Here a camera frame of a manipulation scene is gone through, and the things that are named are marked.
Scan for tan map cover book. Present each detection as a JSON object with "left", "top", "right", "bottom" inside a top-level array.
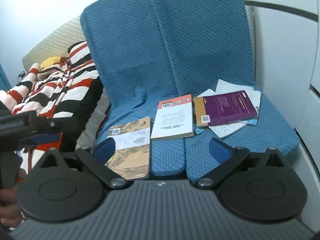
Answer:
[{"left": 104, "top": 116, "right": 152, "bottom": 180}]

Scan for yellow plush toy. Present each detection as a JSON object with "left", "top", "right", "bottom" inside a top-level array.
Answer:
[{"left": 40, "top": 56, "right": 70, "bottom": 71}]

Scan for red black white striped blanket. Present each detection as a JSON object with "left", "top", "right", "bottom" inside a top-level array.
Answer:
[{"left": 0, "top": 41, "right": 104, "bottom": 180}]

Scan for white book orange band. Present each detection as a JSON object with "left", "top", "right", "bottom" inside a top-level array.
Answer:
[{"left": 150, "top": 94, "right": 195, "bottom": 140}]

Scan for purple book tan spine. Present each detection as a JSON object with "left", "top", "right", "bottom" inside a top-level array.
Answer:
[{"left": 194, "top": 90, "right": 260, "bottom": 128}]

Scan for cream quilted pillow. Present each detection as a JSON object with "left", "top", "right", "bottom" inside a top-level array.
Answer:
[{"left": 22, "top": 15, "right": 87, "bottom": 74}]

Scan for person's left hand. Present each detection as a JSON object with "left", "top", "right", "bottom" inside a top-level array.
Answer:
[{"left": 0, "top": 169, "right": 27, "bottom": 228}]

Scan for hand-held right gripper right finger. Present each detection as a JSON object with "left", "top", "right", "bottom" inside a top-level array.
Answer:
[{"left": 195, "top": 137, "right": 292, "bottom": 190}]

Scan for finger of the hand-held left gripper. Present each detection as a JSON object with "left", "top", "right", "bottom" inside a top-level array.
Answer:
[{"left": 25, "top": 111, "right": 78, "bottom": 147}]

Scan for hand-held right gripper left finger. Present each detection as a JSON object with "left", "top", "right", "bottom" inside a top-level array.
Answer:
[{"left": 32, "top": 137, "right": 130, "bottom": 189}]

